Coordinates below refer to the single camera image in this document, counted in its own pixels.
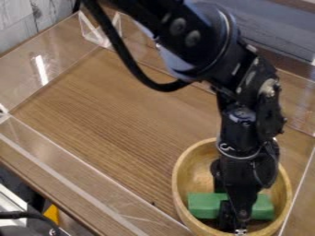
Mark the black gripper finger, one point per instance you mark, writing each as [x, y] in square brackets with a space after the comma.
[228, 223]
[217, 178]

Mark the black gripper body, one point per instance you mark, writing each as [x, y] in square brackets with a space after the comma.
[248, 174]

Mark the green rectangular block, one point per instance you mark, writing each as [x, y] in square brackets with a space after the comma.
[203, 206]

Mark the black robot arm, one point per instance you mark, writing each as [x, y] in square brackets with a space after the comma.
[203, 49]

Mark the light wooden bowl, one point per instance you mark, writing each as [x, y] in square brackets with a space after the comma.
[192, 179]

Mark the clear acrylic front wall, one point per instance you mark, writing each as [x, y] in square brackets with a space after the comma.
[102, 205]

